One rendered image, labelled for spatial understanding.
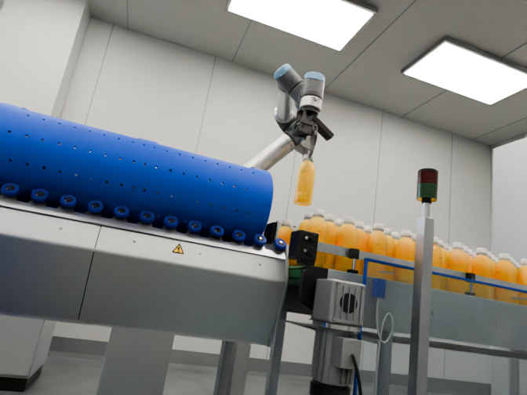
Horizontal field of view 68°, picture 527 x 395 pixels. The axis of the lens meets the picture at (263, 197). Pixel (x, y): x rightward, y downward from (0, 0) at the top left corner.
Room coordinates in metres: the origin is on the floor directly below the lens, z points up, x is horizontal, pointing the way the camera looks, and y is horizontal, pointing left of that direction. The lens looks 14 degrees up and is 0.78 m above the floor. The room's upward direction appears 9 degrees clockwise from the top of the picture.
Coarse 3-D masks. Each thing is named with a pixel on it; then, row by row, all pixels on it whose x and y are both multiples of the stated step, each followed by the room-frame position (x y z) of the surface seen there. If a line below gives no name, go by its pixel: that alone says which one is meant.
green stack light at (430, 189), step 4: (420, 184) 1.19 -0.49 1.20; (424, 184) 1.18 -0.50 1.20; (428, 184) 1.17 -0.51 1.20; (432, 184) 1.17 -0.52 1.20; (436, 184) 1.18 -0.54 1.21; (416, 188) 1.21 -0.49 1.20; (420, 188) 1.19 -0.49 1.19; (424, 188) 1.18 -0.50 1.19; (428, 188) 1.17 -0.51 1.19; (432, 188) 1.17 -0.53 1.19; (436, 188) 1.18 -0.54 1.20; (416, 192) 1.20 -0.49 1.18; (420, 192) 1.19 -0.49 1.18; (424, 192) 1.18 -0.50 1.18; (428, 192) 1.17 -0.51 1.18; (432, 192) 1.17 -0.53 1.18; (436, 192) 1.18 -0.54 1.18; (416, 196) 1.20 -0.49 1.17; (420, 196) 1.18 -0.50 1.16; (424, 196) 1.18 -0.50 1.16; (428, 196) 1.17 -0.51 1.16; (432, 196) 1.17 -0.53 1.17; (436, 196) 1.18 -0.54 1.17; (420, 200) 1.21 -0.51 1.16; (432, 200) 1.20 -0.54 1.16; (436, 200) 1.19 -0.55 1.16
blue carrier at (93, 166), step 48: (0, 144) 1.03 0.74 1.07; (48, 144) 1.06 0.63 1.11; (96, 144) 1.11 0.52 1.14; (144, 144) 1.18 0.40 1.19; (0, 192) 1.12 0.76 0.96; (48, 192) 1.12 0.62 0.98; (96, 192) 1.14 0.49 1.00; (144, 192) 1.16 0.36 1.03; (192, 192) 1.20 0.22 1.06; (240, 192) 1.24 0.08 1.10
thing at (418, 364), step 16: (416, 224) 1.21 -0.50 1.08; (432, 224) 1.19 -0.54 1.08; (416, 240) 1.21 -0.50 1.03; (432, 240) 1.19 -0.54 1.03; (416, 256) 1.20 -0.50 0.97; (432, 256) 1.19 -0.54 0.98; (416, 272) 1.20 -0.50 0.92; (416, 288) 1.20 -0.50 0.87; (416, 304) 1.19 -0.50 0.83; (416, 320) 1.19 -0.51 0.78; (416, 336) 1.19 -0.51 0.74; (416, 352) 1.18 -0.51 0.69; (416, 368) 1.18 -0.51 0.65; (416, 384) 1.18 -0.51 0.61
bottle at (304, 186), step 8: (304, 160) 1.48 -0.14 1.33; (312, 160) 1.47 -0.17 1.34; (304, 168) 1.45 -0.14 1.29; (312, 168) 1.45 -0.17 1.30; (304, 176) 1.45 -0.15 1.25; (312, 176) 1.46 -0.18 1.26; (296, 184) 1.47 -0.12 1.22; (304, 184) 1.45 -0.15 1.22; (312, 184) 1.46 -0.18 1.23; (296, 192) 1.46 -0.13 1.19; (304, 192) 1.45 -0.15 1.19; (312, 192) 1.47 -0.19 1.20; (296, 200) 1.46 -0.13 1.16; (304, 200) 1.45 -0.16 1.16
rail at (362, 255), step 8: (320, 248) 1.26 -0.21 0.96; (328, 248) 1.27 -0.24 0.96; (336, 248) 1.28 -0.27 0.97; (344, 248) 1.29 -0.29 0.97; (344, 256) 1.30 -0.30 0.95; (360, 256) 1.31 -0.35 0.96; (368, 256) 1.32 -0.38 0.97; (376, 256) 1.33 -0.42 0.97; (384, 256) 1.34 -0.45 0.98; (400, 264) 1.36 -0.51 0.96; (408, 264) 1.37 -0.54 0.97; (440, 272) 1.41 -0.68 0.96; (448, 272) 1.42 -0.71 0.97; (456, 272) 1.43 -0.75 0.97; (480, 280) 1.47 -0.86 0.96; (488, 280) 1.48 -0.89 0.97; (496, 280) 1.49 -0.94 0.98; (520, 288) 1.53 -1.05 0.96
